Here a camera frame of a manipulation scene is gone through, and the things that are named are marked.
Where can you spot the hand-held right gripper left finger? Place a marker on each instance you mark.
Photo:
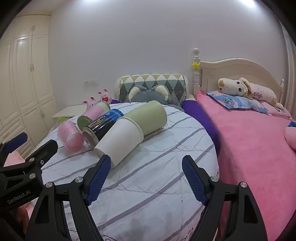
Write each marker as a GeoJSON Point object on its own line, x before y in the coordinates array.
{"type": "Point", "coordinates": [99, 180]}

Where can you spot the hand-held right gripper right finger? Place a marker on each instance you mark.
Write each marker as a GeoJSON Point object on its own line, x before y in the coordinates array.
{"type": "Point", "coordinates": [194, 183]}

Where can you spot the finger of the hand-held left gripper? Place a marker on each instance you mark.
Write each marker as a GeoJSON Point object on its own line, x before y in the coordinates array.
{"type": "Point", "coordinates": [16, 143]}
{"type": "Point", "coordinates": [44, 150]}

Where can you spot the white paper cup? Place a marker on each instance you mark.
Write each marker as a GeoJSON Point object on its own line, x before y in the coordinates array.
{"type": "Point", "coordinates": [120, 141]}

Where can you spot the pink plastic cup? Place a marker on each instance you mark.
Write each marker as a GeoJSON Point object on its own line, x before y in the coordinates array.
{"type": "Point", "coordinates": [70, 136]}

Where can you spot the pink green metal-rim cup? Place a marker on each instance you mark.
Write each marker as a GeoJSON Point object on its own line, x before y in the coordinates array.
{"type": "Point", "coordinates": [92, 113]}

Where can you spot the pale green tumbler cup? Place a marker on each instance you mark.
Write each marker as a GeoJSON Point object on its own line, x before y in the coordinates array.
{"type": "Point", "coordinates": [150, 115]}

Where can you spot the pink cloth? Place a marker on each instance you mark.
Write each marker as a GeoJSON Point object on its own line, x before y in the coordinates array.
{"type": "Point", "coordinates": [13, 160]}

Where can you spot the cream nightstand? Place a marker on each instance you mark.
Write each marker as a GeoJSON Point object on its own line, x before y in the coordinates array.
{"type": "Point", "coordinates": [69, 110]}

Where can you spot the black and blue can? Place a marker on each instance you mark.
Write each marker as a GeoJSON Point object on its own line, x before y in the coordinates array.
{"type": "Point", "coordinates": [101, 126]}

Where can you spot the pink fleece blanket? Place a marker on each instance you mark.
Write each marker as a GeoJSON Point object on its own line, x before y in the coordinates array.
{"type": "Point", "coordinates": [249, 157]}

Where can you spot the pink rabbit plush toy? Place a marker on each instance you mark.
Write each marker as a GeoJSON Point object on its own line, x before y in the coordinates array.
{"type": "Point", "coordinates": [90, 102]}
{"type": "Point", "coordinates": [105, 95]}

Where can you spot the cream wardrobe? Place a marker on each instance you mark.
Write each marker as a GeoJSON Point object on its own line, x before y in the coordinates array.
{"type": "Point", "coordinates": [25, 76]}

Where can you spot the blue printed pillow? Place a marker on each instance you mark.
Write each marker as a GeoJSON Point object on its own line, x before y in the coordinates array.
{"type": "Point", "coordinates": [235, 102]}

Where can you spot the grey bear plush toy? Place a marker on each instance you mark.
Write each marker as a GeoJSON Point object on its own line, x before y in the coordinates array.
{"type": "Point", "coordinates": [148, 95]}

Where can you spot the cream dog plush toy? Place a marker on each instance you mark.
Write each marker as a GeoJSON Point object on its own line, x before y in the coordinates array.
{"type": "Point", "coordinates": [233, 87]}

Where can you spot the pink cushion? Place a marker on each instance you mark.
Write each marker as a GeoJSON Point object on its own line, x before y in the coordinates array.
{"type": "Point", "coordinates": [291, 138]}

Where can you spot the triangle pattern quilted pillow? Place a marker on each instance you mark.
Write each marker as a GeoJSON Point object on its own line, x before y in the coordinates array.
{"type": "Point", "coordinates": [157, 82]}

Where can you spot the yellow star decoration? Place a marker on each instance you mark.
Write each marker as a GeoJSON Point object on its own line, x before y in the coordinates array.
{"type": "Point", "coordinates": [196, 65]}

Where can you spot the cream wooden bed headboard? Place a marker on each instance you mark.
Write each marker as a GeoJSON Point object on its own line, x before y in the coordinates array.
{"type": "Point", "coordinates": [233, 69]}

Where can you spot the pale curtain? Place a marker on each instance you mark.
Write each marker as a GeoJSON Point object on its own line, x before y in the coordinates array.
{"type": "Point", "coordinates": [290, 64]}

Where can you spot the white wall socket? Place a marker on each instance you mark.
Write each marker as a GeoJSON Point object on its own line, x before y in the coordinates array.
{"type": "Point", "coordinates": [90, 82]}

